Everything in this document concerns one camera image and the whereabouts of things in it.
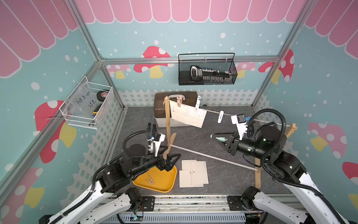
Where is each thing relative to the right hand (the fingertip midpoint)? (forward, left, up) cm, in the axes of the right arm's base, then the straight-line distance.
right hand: (213, 136), depth 55 cm
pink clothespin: (-6, +32, -38) cm, 50 cm away
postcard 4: (-1, +3, -40) cm, 40 cm away
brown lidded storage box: (+56, +8, -29) cm, 63 cm away
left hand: (-2, +17, -10) cm, 20 cm away
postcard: (+13, +6, -4) cm, 14 cm away
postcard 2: (+4, +11, -38) cm, 40 cm away
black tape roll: (+33, +60, -5) cm, 68 cm away
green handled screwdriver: (+34, +39, -37) cm, 64 cm away
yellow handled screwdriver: (+32, +35, -38) cm, 60 cm away
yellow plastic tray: (-4, +31, -40) cm, 50 cm away
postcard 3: (-4, +9, -39) cm, 41 cm away
